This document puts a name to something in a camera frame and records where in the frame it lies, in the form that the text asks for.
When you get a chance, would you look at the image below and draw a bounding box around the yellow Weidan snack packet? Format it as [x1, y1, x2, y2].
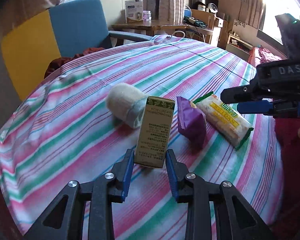
[193, 91, 254, 150]

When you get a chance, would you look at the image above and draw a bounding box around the green white small box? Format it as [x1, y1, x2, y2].
[134, 96, 175, 168]

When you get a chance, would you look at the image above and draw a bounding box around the beige sock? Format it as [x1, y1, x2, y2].
[106, 83, 148, 129]

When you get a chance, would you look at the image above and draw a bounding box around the striped pink green tablecloth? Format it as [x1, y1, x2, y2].
[0, 36, 283, 233]

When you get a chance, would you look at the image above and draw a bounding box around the wooden desk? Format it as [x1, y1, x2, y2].
[111, 19, 215, 45]

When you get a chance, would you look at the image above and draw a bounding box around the pink jar on desk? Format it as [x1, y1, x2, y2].
[142, 10, 152, 21]

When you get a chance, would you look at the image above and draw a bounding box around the dark red garment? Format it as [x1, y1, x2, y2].
[247, 47, 300, 240]

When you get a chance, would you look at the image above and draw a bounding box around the dark red cloth on chair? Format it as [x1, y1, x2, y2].
[44, 47, 104, 78]

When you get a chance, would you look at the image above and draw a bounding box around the white appliance box on desk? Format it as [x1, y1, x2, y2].
[125, 0, 143, 23]

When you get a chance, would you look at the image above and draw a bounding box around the grey yellow blue chair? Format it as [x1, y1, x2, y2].
[0, 0, 150, 129]

